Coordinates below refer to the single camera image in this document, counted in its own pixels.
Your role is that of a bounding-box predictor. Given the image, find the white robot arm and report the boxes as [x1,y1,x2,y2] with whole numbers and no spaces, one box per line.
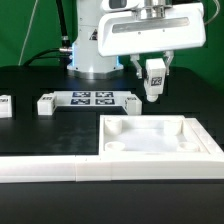
[67,0,206,79]

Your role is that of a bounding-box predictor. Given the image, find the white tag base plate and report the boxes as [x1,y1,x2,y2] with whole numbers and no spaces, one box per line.
[54,91,131,107]

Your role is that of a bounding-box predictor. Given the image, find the white L-shaped fence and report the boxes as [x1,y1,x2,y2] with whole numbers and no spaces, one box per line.
[0,118,224,183]

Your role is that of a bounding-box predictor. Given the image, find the white square table top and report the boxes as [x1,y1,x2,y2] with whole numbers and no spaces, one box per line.
[99,115,209,158]

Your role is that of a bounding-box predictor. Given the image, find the thin white cable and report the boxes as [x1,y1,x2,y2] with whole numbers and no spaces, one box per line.
[18,0,40,67]

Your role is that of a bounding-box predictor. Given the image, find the black cable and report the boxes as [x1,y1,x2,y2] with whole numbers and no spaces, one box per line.
[22,0,74,67]

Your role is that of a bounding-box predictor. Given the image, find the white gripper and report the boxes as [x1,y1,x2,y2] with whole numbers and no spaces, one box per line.
[98,3,206,79]

